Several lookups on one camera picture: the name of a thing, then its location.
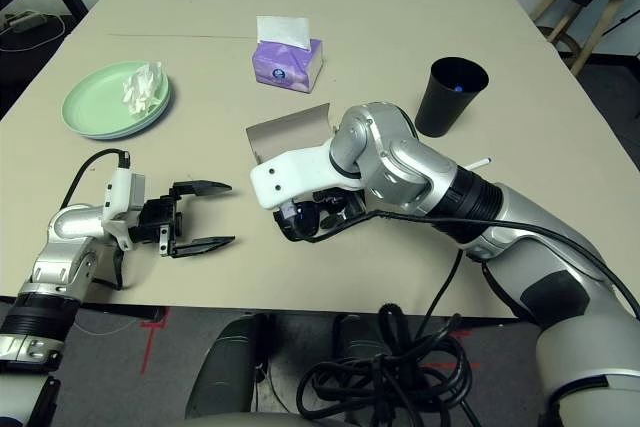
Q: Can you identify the purple tissue pack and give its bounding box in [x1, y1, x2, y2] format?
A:
[251, 38, 324, 95]

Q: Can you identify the black plastic cup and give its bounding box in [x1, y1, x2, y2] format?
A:
[414, 56, 490, 138]

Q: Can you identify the black camera cable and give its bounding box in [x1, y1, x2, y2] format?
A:
[272, 201, 640, 321]
[59, 148, 132, 291]

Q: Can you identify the grey power adapter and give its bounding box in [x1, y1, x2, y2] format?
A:
[4, 10, 46, 31]

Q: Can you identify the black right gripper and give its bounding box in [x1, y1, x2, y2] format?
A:
[309, 188, 367, 229]

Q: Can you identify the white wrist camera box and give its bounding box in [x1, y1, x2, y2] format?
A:
[101, 166, 147, 251]
[249, 139, 366, 211]

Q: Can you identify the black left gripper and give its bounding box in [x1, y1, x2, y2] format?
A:
[128, 179, 237, 259]

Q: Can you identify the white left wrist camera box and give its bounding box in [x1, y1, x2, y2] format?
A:
[101, 166, 147, 251]

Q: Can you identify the grey robot left leg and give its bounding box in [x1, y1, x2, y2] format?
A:
[184, 314, 271, 421]

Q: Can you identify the flat white tissue sheet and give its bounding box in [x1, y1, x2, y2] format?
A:
[256, 15, 312, 52]

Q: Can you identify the black cable bundle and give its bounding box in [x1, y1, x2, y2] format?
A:
[296, 302, 474, 427]

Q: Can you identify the blue plate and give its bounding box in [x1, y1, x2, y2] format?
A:
[69, 81, 175, 142]

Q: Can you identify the black left camera cable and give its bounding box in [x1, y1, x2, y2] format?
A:
[59, 148, 132, 291]

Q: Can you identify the grey robot right leg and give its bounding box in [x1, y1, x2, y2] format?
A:
[332, 313, 401, 373]

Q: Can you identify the green plate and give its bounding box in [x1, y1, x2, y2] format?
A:
[61, 60, 172, 138]

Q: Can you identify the thin white floor cable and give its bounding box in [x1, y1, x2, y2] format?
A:
[0, 11, 66, 52]

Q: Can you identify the grey robot leg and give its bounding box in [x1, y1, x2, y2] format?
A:
[332, 313, 401, 373]
[184, 314, 271, 421]

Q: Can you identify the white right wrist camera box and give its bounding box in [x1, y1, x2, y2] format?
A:
[249, 139, 366, 211]

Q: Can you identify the black right camera cable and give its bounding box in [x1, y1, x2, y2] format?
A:
[272, 201, 640, 321]

